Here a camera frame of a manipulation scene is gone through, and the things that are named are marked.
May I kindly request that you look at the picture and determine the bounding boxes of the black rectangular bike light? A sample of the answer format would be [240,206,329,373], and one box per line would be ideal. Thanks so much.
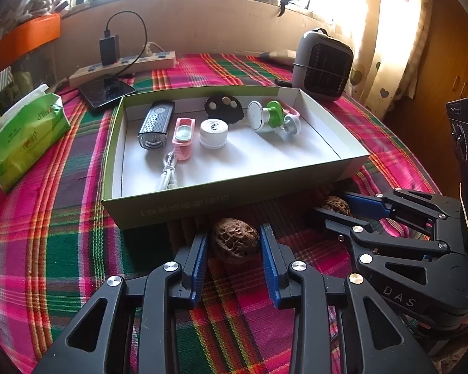
[138,100,175,150]

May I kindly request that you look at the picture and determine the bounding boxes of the pink clip camera gadget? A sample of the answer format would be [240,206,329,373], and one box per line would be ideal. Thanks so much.
[172,117,195,161]

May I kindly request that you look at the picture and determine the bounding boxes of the wooden cabinet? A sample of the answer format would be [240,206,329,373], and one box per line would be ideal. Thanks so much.
[385,0,468,198]

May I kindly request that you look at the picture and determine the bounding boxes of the white plug in strip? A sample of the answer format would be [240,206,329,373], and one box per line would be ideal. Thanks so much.
[144,41,165,57]

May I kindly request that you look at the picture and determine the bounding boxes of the green tissue pack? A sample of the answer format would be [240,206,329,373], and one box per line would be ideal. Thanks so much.
[0,84,71,193]

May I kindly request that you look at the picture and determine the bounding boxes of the pink white clip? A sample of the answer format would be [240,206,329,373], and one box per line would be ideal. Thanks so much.
[280,102,300,118]

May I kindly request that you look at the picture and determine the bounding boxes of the black window latch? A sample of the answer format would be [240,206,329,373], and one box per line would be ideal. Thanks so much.
[278,0,299,17]

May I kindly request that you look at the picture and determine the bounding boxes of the beige tool on table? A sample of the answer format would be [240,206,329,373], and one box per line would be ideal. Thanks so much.
[259,49,297,67]

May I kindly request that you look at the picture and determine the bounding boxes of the orange box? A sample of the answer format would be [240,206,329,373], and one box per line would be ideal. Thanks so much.
[0,14,61,72]

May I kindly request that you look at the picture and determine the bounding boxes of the white usb cable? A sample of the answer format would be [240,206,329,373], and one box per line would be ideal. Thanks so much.
[156,149,181,192]

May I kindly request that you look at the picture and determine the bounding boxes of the grey portable heater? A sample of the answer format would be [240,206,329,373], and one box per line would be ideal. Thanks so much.
[291,28,354,100]

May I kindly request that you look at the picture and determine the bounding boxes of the walnut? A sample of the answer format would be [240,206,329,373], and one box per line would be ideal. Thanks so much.
[212,218,259,263]
[322,195,352,216]

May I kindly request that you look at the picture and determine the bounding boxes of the green white spool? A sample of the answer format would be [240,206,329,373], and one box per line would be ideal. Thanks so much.
[247,100,285,132]

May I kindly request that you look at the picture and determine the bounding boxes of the plaid tablecloth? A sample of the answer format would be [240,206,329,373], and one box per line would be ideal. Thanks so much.
[0,53,440,373]

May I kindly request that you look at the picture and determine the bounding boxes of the white power strip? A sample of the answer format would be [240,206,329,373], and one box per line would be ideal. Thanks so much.
[68,51,177,87]

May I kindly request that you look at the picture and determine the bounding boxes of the green white cardboard box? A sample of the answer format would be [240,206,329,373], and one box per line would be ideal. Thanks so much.
[102,86,368,230]

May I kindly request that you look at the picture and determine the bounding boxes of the black charger cable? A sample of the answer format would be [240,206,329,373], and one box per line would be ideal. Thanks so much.
[103,10,149,78]

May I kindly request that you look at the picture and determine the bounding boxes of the heart pattern curtain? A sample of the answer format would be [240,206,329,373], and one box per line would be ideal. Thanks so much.
[347,0,433,119]

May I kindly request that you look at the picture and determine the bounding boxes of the black smartphone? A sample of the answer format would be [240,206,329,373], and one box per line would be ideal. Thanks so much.
[78,75,137,112]

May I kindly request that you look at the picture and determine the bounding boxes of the black round disc gadget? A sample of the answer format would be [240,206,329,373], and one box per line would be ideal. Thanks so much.
[204,94,244,125]

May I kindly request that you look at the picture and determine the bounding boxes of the black charger plug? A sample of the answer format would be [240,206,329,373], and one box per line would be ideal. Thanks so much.
[100,35,120,66]

